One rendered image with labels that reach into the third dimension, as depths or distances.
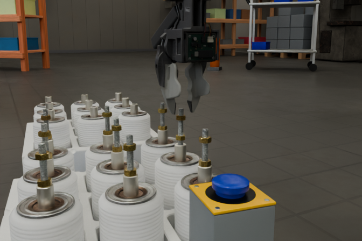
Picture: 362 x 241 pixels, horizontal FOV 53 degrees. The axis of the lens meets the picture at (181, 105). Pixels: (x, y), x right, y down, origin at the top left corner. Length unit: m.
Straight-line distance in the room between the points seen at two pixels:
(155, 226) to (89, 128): 0.55
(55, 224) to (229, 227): 0.24
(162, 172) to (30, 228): 0.25
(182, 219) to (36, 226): 0.21
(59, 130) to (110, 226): 0.54
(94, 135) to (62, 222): 0.55
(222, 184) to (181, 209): 0.20
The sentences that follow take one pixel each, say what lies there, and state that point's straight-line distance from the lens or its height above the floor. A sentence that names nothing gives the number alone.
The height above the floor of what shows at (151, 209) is 0.24.
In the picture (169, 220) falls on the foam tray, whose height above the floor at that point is 0.17.
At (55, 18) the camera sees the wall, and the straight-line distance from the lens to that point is 11.23.
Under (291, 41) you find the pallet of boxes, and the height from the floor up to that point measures 0.37.
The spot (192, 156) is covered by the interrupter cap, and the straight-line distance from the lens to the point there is 0.70.
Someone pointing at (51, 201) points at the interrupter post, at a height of 0.26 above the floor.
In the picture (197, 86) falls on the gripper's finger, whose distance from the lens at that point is 0.67.
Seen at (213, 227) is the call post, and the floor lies 0.30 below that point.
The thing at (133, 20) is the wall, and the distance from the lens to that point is 11.80.
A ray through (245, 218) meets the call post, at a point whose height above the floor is 0.30.
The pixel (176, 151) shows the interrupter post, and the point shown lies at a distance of 0.68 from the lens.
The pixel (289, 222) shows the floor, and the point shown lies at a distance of 1.04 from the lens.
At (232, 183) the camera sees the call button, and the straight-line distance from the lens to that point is 0.39.
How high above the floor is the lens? 0.48
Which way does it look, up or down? 11 degrees down
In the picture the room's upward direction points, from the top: straight up
